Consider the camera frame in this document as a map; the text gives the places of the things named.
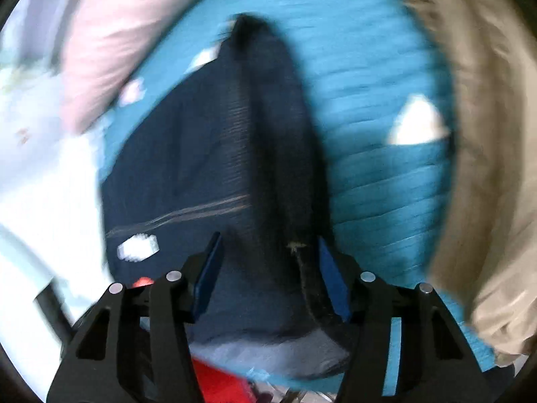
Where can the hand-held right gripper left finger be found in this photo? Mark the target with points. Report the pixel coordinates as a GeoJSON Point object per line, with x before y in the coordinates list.
{"type": "Point", "coordinates": [207, 277]}

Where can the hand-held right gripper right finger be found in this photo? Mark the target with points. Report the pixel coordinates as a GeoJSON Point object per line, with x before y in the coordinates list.
{"type": "Point", "coordinates": [333, 281]}

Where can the dark blue denim jacket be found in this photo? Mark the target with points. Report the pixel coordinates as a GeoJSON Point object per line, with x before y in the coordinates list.
{"type": "Point", "coordinates": [188, 155]}

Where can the teal quilted blanket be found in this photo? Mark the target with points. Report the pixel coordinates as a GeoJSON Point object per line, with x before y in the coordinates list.
{"type": "Point", "coordinates": [369, 197]}

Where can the red cloth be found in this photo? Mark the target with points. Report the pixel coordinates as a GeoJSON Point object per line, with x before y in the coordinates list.
{"type": "Point", "coordinates": [218, 382]}

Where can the black metal bar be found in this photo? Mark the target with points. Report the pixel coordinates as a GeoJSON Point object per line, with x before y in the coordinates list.
{"type": "Point", "coordinates": [52, 315]}

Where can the beige garment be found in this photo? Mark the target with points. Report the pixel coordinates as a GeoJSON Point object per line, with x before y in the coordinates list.
{"type": "Point", "coordinates": [482, 176]}

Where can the white bed sheet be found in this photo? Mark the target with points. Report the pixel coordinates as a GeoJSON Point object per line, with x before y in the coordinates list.
{"type": "Point", "coordinates": [42, 197]}

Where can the pink embroidered pillow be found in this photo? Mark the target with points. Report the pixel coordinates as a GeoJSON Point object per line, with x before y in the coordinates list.
{"type": "Point", "coordinates": [105, 50]}

